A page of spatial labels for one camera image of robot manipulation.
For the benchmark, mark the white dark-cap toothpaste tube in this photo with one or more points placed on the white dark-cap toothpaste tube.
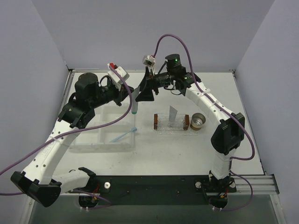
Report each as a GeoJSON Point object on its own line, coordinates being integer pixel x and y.
{"type": "Point", "coordinates": [172, 114]}

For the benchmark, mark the cream metal cup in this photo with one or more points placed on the cream metal cup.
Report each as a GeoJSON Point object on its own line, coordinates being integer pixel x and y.
{"type": "Point", "coordinates": [197, 121]}

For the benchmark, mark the clear plastic organizer box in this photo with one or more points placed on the clear plastic organizer box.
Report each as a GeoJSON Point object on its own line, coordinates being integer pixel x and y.
{"type": "Point", "coordinates": [98, 140]}

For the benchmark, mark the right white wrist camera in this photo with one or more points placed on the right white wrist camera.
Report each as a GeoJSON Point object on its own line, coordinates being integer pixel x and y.
{"type": "Point", "coordinates": [150, 62]}

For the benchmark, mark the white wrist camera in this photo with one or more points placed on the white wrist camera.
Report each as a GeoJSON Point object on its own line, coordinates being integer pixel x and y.
{"type": "Point", "coordinates": [117, 74]}
{"type": "Point", "coordinates": [150, 62]}

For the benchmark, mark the clear textured glass tray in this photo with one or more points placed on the clear textured glass tray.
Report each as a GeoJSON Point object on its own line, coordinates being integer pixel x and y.
{"type": "Point", "coordinates": [180, 126]}

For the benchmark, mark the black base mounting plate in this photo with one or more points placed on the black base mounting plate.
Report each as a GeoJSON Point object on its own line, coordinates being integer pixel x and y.
{"type": "Point", "coordinates": [156, 190]}

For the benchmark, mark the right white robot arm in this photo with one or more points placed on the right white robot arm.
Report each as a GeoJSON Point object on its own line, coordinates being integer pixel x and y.
{"type": "Point", "coordinates": [228, 133]}

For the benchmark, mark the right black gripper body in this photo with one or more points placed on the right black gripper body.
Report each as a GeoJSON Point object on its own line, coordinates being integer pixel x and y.
{"type": "Point", "coordinates": [150, 80]}

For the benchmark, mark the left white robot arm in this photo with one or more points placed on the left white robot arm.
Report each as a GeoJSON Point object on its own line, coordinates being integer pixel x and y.
{"type": "Point", "coordinates": [36, 180]}

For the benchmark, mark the aluminium front rail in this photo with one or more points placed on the aluminium front rail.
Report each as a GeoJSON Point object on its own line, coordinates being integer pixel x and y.
{"type": "Point", "coordinates": [244, 185]}

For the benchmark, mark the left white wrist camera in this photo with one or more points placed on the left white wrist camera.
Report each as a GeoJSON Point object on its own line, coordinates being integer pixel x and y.
{"type": "Point", "coordinates": [117, 74]}

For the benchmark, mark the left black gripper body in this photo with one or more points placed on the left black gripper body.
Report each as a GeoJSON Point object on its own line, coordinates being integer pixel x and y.
{"type": "Point", "coordinates": [119, 94]}

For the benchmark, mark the green cap toothpaste tube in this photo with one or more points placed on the green cap toothpaste tube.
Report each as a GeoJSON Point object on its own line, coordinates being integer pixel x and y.
{"type": "Point", "coordinates": [134, 107]}

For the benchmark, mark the light blue toothbrush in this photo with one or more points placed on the light blue toothbrush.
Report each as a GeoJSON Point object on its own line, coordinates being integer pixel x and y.
{"type": "Point", "coordinates": [132, 130]}

